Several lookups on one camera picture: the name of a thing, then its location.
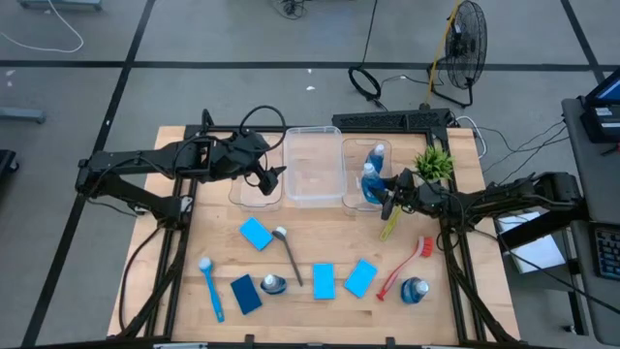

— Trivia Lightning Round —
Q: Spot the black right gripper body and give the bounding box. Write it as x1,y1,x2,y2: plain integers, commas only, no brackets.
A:
381,168,440,222

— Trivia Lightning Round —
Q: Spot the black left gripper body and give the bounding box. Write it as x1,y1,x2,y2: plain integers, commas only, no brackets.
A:
208,130,281,198

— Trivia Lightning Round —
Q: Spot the yellow-green dish brush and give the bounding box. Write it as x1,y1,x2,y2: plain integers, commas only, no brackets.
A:
379,206,403,242

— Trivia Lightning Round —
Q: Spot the light blue sponge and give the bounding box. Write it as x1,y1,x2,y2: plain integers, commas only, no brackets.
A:
238,216,275,252
344,258,380,300
312,263,337,301

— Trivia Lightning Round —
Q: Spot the red dish brush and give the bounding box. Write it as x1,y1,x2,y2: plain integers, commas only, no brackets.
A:
376,236,437,302

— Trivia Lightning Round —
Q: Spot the grey dish brush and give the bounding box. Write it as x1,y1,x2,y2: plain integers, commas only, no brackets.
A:
271,226,305,288

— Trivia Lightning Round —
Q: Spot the blue dish brush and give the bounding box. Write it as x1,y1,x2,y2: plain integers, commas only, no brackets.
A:
198,257,227,324

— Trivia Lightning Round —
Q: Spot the clear shallow plastic bin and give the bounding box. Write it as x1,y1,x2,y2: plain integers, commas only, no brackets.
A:
341,137,394,218
228,134,286,211

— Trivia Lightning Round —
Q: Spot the clear tall plastic bin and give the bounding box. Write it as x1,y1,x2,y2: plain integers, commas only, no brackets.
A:
283,125,347,208

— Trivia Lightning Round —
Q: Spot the green plant in white pot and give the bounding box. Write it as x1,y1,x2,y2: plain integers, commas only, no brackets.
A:
413,144,456,183

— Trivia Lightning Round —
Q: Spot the dark blue sponge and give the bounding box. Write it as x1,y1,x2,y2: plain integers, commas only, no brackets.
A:
230,273,264,316

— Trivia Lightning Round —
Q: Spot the black desk crossbar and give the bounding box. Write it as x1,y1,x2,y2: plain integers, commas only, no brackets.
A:
497,195,591,251

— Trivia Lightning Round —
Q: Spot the black floor fan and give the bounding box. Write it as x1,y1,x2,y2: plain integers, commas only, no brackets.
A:
425,0,489,109

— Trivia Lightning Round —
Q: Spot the grey desk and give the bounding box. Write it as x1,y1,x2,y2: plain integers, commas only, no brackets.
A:
561,96,620,346

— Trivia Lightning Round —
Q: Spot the black keyboard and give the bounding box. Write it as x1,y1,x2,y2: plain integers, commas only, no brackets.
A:
591,226,620,283

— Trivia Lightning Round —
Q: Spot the black laptop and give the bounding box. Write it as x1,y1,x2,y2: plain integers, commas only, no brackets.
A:
578,67,620,144

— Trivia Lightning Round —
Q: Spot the grey furniture foot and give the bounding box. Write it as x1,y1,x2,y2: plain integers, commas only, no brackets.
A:
0,106,47,125

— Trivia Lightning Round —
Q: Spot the grey furniture base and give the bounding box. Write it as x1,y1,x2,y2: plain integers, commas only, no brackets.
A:
17,0,104,12

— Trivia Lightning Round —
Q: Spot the black aluminium table frame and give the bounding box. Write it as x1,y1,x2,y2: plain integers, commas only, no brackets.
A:
115,109,522,349

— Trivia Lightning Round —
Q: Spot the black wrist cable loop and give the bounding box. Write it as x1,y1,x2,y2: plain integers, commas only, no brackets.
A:
239,105,288,146

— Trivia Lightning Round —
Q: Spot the short white cable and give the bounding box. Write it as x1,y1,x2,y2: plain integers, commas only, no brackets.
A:
453,114,488,161

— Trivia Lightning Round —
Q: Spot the black coiled cable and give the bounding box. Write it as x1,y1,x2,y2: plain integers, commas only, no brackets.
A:
348,0,388,111

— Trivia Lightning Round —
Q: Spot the thin black cable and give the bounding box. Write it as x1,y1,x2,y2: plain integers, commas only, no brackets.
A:
477,119,572,174

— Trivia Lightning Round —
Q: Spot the yellow cable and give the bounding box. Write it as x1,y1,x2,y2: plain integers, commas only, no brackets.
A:
423,0,464,108

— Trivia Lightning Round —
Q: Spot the black cable bundle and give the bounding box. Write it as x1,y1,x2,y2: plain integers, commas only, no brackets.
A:
269,0,311,21

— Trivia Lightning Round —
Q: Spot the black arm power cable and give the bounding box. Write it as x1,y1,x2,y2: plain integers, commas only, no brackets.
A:
117,223,165,333

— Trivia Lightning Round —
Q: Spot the long black cable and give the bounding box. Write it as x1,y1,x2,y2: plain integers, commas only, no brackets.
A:
501,237,620,316

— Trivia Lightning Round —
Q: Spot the long white cable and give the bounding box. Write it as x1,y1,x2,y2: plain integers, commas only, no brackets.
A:
0,0,85,54

